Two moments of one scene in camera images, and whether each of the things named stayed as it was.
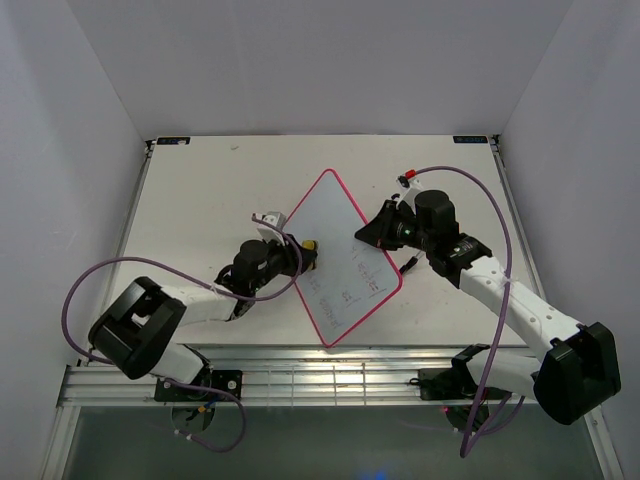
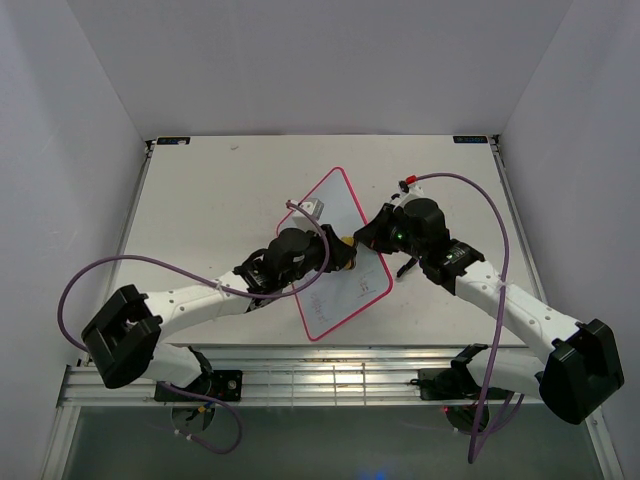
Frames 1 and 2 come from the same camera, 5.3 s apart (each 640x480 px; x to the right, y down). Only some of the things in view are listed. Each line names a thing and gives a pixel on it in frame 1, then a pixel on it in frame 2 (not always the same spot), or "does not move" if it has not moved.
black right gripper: (377, 230) does not move
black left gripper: (290, 253) -> (339, 254)
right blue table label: (470, 139) does not move
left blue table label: (173, 141) does not move
